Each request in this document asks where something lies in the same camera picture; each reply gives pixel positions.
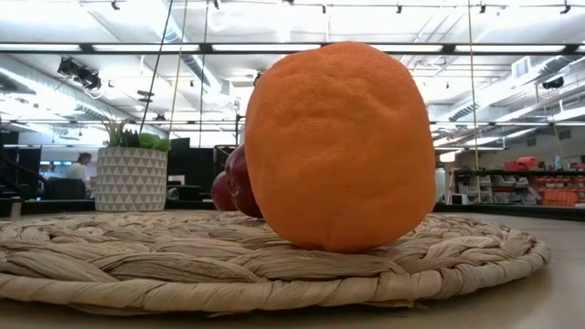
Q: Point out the overhead LED light bar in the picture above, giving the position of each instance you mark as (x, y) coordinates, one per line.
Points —
(205, 47)

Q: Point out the round woven placemat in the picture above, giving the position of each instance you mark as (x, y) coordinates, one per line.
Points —
(183, 265)

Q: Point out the person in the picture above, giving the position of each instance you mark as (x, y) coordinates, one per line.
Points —
(77, 171)

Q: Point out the orange citrus fruit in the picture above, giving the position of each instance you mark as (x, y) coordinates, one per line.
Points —
(338, 151)

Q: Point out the shelf rack with red bins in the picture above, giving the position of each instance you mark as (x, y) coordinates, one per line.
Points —
(557, 196)

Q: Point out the dark maroon plum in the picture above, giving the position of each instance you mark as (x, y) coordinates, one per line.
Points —
(242, 183)

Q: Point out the succulent in white patterned pot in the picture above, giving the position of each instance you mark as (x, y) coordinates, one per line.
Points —
(130, 180)

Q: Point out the red pomegranate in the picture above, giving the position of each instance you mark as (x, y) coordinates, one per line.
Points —
(221, 194)

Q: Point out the black ceiling track light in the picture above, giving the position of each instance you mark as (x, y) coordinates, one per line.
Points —
(80, 73)
(553, 82)

